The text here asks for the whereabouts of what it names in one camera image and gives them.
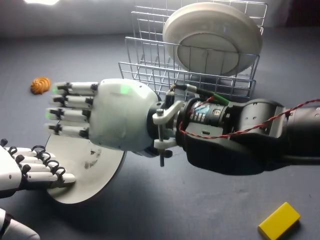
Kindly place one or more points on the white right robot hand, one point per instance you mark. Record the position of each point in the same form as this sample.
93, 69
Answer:
117, 115

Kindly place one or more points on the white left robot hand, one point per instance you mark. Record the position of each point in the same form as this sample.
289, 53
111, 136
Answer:
10, 172

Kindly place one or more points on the white round plate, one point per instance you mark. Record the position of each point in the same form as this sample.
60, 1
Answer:
95, 170
205, 25

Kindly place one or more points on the orange swirl cookie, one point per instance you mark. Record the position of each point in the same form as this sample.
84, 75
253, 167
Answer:
40, 85

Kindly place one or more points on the yellow rectangular block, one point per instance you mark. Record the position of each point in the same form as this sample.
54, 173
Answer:
280, 220

